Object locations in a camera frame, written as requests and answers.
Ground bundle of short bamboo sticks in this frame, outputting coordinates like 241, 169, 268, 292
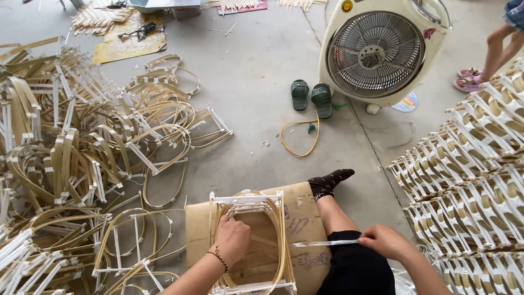
278, 0, 328, 11

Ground beaded brown bracelet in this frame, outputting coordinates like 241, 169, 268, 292
206, 245, 229, 274

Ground black hand tool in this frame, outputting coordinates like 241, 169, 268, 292
118, 21, 165, 42

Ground loose pile of bamboo frames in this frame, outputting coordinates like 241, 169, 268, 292
0, 36, 235, 295

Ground person's right hand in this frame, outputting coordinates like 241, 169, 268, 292
358, 224, 411, 262

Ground cream box fan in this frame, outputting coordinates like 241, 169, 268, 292
318, 0, 453, 115

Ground yellow cardboard sheet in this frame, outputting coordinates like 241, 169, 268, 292
93, 12, 167, 64

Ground black shorts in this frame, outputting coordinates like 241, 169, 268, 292
316, 230, 397, 295

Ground pink mat with bamboo strips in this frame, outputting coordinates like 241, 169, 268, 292
207, 0, 268, 16

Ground brown scribbled cardboard board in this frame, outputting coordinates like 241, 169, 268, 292
185, 181, 332, 295

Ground grey metal container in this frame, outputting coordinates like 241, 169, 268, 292
129, 0, 201, 20

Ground black patterned sock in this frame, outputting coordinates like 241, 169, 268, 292
307, 169, 355, 202

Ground dark green slipper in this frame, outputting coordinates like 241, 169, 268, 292
311, 83, 333, 119
291, 79, 310, 111

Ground heap of bamboo strips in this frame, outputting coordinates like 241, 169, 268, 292
70, 0, 136, 36

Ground stacked rows of finished frames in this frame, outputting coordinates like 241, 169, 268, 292
379, 57, 524, 295

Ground person's bare leg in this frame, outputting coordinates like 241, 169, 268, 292
315, 194, 363, 243

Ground loose bamboo sticks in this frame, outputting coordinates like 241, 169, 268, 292
208, 22, 237, 37

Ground colourful round paper disc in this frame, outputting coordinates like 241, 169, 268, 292
391, 91, 418, 113

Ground bamboo hoop frame white joints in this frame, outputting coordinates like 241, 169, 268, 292
208, 189, 297, 295

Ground black scissors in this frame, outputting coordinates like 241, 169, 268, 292
94, 0, 128, 10

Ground white plastic strip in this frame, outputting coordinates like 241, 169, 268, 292
291, 239, 361, 247

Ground yellow cable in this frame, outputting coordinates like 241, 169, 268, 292
280, 113, 321, 157

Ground person's left hand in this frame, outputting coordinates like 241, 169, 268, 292
213, 216, 252, 268

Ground pink sandal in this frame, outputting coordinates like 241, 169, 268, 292
458, 67, 484, 79
453, 76, 486, 93

